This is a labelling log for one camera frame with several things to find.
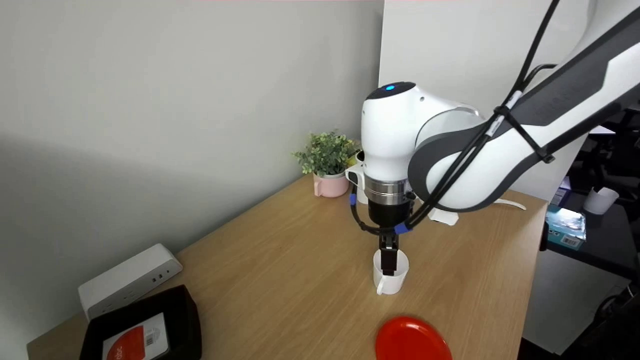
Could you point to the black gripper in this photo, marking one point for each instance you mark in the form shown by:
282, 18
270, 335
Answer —
391, 223

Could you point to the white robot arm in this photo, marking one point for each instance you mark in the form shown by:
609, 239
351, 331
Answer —
423, 153

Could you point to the red side plate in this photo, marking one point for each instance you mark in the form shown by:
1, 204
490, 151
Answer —
410, 338

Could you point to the white cup with blue sleeve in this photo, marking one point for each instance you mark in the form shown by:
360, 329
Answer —
357, 177

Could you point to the potted green plant pink pot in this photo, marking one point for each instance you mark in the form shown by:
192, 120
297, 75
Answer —
324, 158

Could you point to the white ceramic spoon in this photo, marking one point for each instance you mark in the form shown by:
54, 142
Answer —
511, 202

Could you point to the blue tissue box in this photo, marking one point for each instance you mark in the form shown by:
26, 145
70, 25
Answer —
566, 227

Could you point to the white cup on side desk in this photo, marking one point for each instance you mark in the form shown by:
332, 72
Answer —
600, 201

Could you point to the black side desk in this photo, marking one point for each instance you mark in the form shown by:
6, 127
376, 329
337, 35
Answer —
609, 245

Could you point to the white rectangular box device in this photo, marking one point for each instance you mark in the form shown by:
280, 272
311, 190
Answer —
129, 280

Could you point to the black tray with red card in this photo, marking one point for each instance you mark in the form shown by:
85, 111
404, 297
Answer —
162, 326

